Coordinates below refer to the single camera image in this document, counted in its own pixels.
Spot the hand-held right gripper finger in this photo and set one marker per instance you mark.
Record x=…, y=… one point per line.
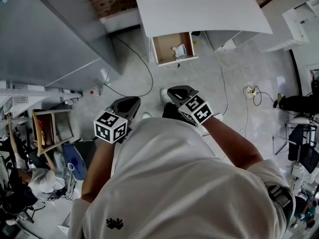
x=185, y=91
x=175, y=99

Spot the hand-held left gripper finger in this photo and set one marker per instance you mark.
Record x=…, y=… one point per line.
x=124, y=103
x=133, y=111

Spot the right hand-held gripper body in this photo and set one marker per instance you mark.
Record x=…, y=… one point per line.
x=198, y=111

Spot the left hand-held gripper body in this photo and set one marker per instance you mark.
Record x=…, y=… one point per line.
x=111, y=127

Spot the small white blue packet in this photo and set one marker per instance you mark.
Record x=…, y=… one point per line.
x=180, y=50

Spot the white wooden drawer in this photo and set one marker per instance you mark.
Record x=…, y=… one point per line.
x=164, y=47

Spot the person's left forearm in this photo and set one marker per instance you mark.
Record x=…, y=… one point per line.
x=98, y=170

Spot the person's right forearm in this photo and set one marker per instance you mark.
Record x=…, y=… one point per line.
x=231, y=143

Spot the person's black trousers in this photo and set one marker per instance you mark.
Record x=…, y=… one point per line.
x=172, y=112

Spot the person's right white shoe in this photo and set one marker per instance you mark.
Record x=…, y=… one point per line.
x=163, y=94

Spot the person's white shoe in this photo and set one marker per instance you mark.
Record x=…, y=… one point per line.
x=163, y=94
x=146, y=115

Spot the person's left white shoe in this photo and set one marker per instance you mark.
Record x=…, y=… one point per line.
x=146, y=115

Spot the white bottle red cap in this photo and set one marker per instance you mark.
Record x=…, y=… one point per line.
x=98, y=92

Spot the dark grey board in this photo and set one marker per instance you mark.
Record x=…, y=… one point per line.
x=87, y=153

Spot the power strip yellow plug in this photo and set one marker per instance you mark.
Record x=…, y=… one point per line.
x=249, y=91

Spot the clear plastic cup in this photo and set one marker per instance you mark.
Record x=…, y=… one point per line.
x=71, y=167

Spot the person's white shirt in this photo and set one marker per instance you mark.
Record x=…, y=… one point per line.
x=179, y=183

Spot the white metal shelf rack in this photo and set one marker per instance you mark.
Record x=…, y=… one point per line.
x=37, y=93

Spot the white desk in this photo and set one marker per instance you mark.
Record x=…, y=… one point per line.
x=199, y=9

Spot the grey metal cabinet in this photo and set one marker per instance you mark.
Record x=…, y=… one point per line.
x=49, y=34

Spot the low white cabinet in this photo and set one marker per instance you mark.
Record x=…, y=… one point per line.
x=66, y=225

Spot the black metal stand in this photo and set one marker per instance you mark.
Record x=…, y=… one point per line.
x=302, y=143

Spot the white shelf unit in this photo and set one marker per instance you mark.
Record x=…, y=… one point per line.
x=296, y=26

